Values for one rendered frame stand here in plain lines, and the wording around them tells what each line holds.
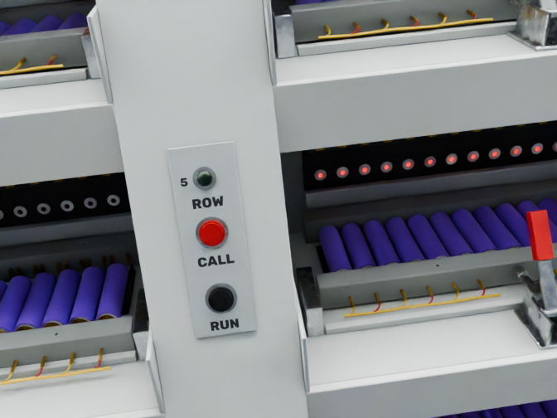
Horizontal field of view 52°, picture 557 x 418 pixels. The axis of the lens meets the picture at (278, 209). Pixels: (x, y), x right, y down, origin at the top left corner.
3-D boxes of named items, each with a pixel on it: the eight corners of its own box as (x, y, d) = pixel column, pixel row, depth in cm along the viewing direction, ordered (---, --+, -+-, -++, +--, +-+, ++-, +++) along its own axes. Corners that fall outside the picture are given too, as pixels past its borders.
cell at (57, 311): (83, 284, 50) (68, 337, 44) (61, 287, 50) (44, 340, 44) (78, 267, 49) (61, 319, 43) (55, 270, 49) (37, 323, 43)
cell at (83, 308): (107, 281, 50) (95, 333, 44) (85, 284, 50) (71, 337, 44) (102, 264, 49) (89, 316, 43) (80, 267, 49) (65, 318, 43)
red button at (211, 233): (226, 245, 35) (223, 220, 35) (201, 248, 35) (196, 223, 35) (226, 240, 36) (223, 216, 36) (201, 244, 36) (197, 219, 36)
